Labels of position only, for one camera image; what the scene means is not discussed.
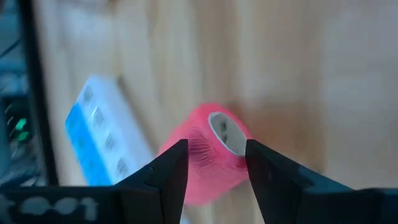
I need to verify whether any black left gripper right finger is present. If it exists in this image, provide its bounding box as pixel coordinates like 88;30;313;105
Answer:
244;139;355;224

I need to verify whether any black table frame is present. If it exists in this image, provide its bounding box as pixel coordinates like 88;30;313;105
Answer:
17;0;60;187

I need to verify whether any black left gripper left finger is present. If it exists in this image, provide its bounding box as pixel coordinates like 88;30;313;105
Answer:
114;139;190;224

